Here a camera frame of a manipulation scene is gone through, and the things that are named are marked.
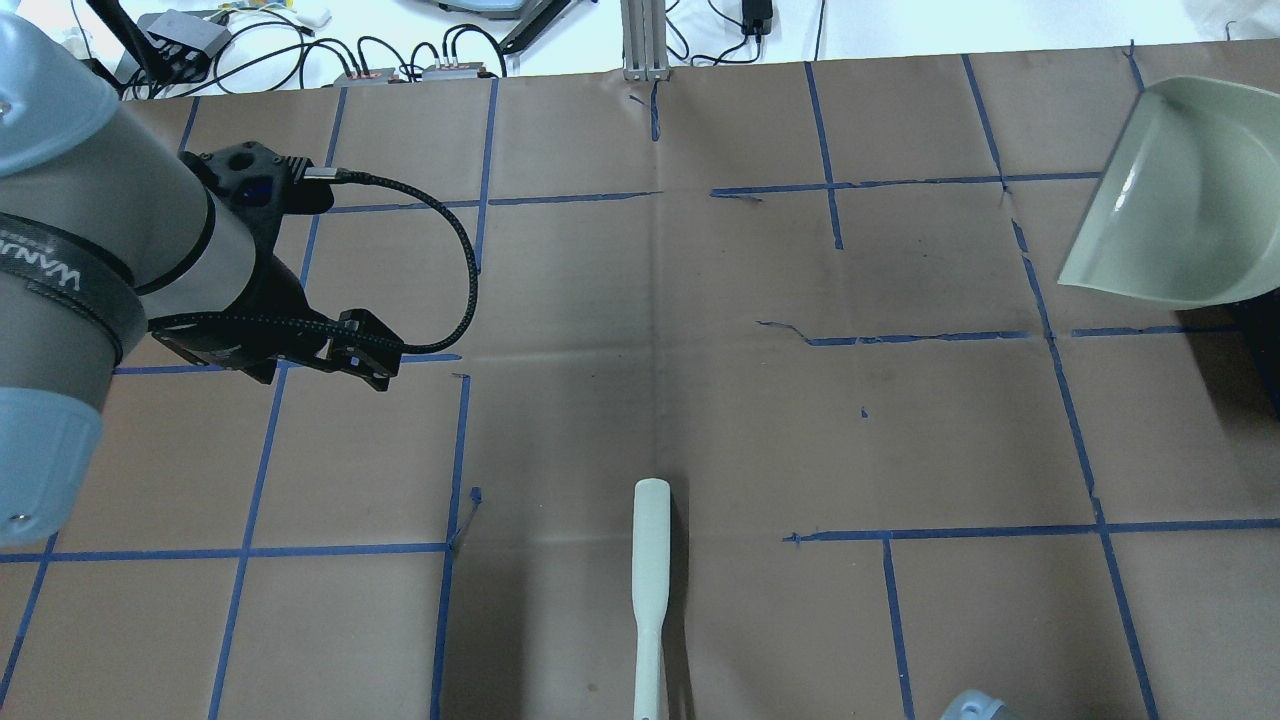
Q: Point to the aluminium frame post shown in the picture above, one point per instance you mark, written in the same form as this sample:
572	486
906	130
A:
644	40

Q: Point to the pale green dustpan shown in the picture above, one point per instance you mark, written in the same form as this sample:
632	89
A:
1186	213

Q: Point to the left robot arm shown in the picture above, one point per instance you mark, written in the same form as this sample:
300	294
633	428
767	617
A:
108	235

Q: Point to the black trash bag bin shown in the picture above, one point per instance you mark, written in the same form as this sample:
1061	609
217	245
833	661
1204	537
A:
1258	320

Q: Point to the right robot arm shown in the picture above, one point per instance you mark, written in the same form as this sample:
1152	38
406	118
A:
977	705

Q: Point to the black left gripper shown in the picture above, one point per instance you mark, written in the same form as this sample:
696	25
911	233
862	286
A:
283	297

